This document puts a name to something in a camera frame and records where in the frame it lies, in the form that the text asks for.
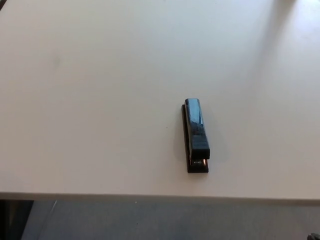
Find black desk stapler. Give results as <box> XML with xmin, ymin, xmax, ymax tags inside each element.
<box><xmin>181</xmin><ymin>98</ymin><xmax>211</xmax><ymax>174</ymax></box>

